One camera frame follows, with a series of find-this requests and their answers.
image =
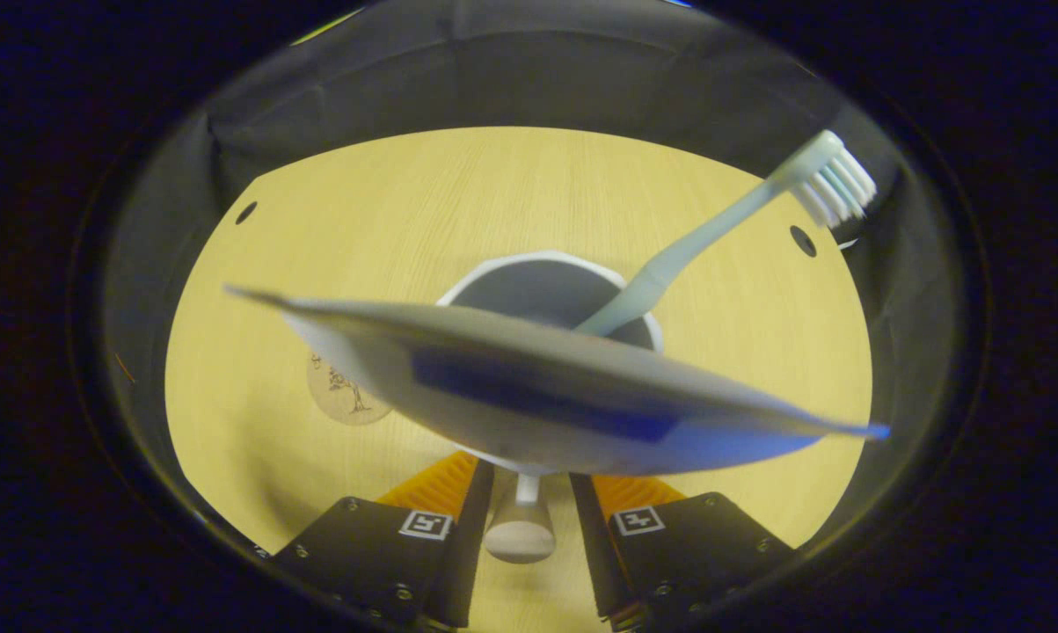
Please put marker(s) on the round cork coaster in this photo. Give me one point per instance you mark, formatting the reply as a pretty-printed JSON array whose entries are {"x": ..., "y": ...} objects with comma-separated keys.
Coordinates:
[{"x": 335, "y": 391}]

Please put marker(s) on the pale blue toothbrush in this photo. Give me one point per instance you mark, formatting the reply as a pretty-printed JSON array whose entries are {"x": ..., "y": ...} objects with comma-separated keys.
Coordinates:
[{"x": 696, "y": 242}]

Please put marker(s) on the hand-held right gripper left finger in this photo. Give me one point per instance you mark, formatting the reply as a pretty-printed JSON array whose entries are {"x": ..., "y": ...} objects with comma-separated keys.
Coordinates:
[{"x": 474, "y": 536}]

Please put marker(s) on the black backdrop cloth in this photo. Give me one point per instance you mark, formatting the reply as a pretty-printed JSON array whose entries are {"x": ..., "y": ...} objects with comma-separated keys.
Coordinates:
[{"x": 493, "y": 79}]

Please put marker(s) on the white and blue toothpaste tube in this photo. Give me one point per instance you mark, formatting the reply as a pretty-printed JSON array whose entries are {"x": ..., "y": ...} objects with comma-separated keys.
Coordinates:
[{"x": 511, "y": 396}]

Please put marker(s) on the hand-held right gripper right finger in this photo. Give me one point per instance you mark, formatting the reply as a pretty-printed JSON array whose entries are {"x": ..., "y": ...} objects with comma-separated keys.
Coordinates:
[{"x": 592, "y": 545}]

